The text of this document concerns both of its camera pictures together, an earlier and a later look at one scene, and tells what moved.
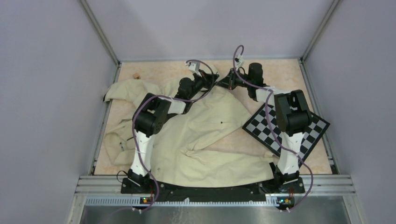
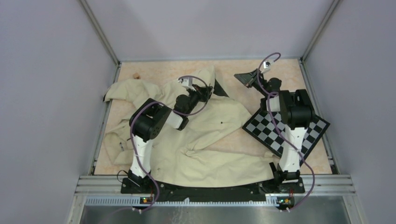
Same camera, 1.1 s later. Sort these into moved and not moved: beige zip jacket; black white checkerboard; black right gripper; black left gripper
Moved: black right gripper; black left gripper
Not moved: black white checkerboard; beige zip jacket
